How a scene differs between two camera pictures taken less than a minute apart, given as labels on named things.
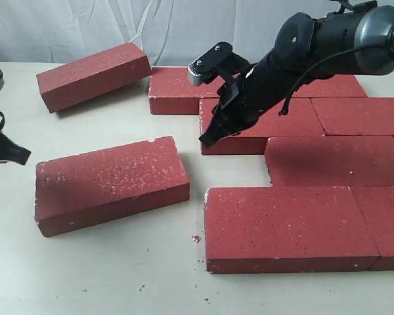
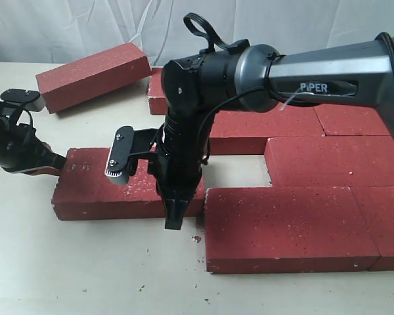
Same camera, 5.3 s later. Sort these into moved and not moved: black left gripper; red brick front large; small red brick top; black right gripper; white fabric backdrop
Moved: black left gripper; black right gripper
Not moved: small red brick top; red brick front large; white fabric backdrop
